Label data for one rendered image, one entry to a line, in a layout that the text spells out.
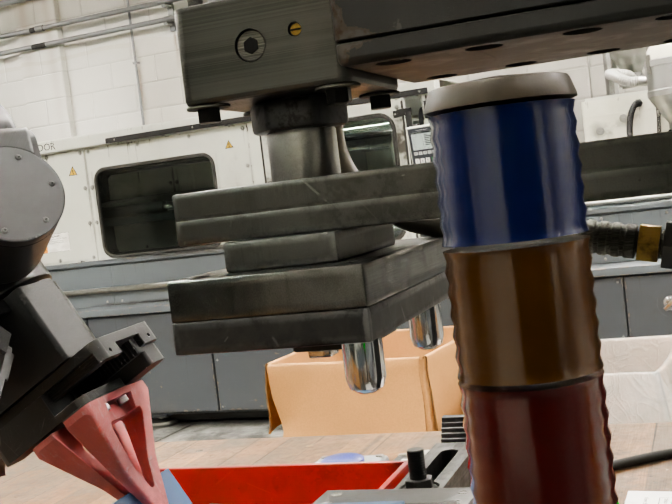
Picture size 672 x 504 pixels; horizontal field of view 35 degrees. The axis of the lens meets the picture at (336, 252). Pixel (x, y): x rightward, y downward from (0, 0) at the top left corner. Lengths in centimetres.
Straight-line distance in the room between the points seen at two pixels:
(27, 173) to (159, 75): 760
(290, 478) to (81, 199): 535
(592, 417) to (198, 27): 33
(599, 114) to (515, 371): 537
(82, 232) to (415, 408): 365
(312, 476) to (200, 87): 42
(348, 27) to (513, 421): 26
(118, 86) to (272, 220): 787
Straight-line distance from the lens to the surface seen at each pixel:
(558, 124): 27
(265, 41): 52
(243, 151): 562
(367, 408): 290
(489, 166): 26
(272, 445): 122
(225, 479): 90
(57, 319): 63
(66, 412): 62
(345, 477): 86
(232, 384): 578
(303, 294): 48
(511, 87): 26
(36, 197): 59
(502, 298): 26
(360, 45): 48
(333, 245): 50
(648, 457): 100
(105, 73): 846
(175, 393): 597
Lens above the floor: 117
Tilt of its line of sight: 3 degrees down
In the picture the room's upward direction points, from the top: 7 degrees counter-clockwise
